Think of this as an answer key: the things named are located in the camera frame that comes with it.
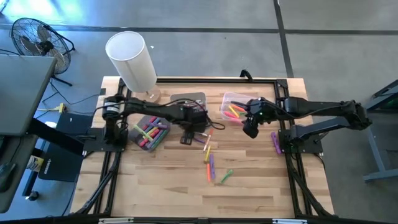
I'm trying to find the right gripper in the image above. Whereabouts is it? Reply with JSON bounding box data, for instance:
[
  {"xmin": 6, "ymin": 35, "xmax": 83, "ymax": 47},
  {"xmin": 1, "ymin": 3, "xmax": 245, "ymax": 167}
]
[{"xmin": 243, "ymin": 98, "xmax": 276, "ymax": 139}]

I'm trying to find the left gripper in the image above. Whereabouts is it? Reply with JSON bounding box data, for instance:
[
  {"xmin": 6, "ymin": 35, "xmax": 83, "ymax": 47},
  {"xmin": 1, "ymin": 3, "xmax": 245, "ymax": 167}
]
[{"xmin": 179, "ymin": 103, "xmax": 208, "ymax": 146}]

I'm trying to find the green fat marker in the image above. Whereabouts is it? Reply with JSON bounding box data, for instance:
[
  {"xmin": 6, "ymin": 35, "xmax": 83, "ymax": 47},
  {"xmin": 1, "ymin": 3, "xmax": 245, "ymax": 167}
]
[{"xmin": 153, "ymin": 130, "xmax": 169, "ymax": 149}]

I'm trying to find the pink thin highlighter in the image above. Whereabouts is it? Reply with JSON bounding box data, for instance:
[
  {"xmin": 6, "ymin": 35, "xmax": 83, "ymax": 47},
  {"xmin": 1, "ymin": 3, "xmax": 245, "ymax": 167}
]
[{"xmin": 223, "ymin": 110, "xmax": 241, "ymax": 121}]

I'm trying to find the yellow fat highlighter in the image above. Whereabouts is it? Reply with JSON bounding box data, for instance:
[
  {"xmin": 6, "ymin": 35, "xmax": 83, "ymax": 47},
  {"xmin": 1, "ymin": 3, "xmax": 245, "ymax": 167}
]
[{"xmin": 145, "ymin": 126, "xmax": 160, "ymax": 138}]

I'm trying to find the pink fat highlighter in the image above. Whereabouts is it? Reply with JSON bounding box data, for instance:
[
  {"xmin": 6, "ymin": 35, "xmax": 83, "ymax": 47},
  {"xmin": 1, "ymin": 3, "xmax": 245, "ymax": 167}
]
[{"xmin": 139, "ymin": 128, "xmax": 161, "ymax": 147}]

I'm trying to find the light green fat highlighter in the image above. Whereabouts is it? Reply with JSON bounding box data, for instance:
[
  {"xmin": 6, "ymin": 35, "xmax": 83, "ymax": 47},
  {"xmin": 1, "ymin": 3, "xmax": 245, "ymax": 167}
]
[{"xmin": 133, "ymin": 124, "xmax": 154, "ymax": 142}]

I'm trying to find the orange dry-erase marker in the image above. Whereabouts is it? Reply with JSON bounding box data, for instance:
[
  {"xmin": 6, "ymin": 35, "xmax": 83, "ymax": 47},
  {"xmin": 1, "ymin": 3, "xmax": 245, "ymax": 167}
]
[{"xmin": 203, "ymin": 128, "xmax": 215, "ymax": 152}]

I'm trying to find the clear plastic bin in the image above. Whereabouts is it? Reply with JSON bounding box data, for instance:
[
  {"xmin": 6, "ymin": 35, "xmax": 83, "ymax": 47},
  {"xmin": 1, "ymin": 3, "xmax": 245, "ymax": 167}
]
[{"xmin": 220, "ymin": 91, "xmax": 261, "ymax": 126}]

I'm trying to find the grey opaque bin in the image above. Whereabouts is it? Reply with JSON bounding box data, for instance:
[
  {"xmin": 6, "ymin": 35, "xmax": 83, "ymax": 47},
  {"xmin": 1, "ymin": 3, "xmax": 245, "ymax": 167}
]
[{"xmin": 170, "ymin": 91, "xmax": 207, "ymax": 108}]

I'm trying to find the smoky transparent bin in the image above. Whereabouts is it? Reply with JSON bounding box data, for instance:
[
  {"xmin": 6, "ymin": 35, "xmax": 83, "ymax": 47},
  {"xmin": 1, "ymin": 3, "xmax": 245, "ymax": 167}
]
[{"xmin": 128, "ymin": 114, "xmax": 171, "ymax": 152}]

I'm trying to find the black hook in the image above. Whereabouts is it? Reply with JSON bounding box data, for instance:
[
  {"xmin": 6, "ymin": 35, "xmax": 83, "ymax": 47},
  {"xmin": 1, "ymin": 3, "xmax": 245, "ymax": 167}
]
[{"xmin": 239, "ymin": 68, "xmax": 254, "ymax": 82}]

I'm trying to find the white cylindrical table lamp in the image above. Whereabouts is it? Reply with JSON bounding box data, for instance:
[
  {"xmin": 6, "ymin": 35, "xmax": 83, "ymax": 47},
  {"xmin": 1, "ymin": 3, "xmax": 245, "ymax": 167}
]
[{"xmin": 104, "ymin": 30, "xmax": 162, "ymax": 108}]

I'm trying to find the white label strip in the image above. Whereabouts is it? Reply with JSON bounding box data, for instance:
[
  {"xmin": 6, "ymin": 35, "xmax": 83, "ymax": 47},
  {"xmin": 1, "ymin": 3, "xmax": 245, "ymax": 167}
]
[
  {"xmin": 98, "ymin": 217, "xmax": 134, "ymax": 224},
  {"xmin": 272, "ymin": 218, "xmax": 308, "ymax": 224}
]

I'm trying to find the grey metal stand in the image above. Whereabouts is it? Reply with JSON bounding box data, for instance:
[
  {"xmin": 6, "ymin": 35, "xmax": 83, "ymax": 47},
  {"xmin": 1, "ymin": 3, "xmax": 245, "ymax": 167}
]
[{"xmin": 343, "ymin": 79, "xmax": 398, "ymax": 183}]

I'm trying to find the black computer tower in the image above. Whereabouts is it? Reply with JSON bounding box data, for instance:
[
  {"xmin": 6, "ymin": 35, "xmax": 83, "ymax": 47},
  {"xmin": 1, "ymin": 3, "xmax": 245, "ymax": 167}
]
[{"xmin": 37, "ymin": 112, "xmax": 94, "ymax": 183}]

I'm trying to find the black desk beam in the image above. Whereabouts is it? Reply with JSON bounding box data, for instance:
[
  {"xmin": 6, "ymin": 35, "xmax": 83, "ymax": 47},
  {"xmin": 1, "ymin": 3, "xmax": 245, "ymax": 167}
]
[{"xmin": 26, "ymin": 117, "xmax": 86, "ymax": 156}]

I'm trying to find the yellow white packet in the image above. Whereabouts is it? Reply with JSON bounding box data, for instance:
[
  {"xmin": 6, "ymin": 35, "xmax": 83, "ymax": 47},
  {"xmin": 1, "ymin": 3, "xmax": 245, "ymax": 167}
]
[{"xmin": 26, "ymin": 154, "xmax": 44, "ymax": 172}]

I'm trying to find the black caster wheel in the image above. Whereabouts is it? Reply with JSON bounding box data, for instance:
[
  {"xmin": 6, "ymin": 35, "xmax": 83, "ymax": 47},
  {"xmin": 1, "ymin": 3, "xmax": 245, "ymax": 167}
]
[{"xmin": 25, "ymin": 190, "xmax": 40, "ymax": 202}]

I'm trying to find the grey desk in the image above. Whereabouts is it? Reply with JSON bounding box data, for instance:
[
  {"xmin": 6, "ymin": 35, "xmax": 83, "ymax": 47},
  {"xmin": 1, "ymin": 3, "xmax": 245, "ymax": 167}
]
[{"xmin": 0, "ymin": 54, "xmax": 58, "ymax": 214}]

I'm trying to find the black floor fan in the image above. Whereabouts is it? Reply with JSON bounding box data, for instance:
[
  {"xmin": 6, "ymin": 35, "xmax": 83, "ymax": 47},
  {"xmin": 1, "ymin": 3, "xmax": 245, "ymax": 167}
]
[{"xmin": 10, "ymin": 17, "xmax": 76, "ymax": 87}]

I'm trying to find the black aluminium table frame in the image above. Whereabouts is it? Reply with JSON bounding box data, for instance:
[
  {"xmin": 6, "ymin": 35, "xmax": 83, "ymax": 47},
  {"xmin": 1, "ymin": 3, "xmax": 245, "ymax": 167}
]
[{"xmin": 70, "ymin": 77, "xmax": 335, "ymax": 218}]

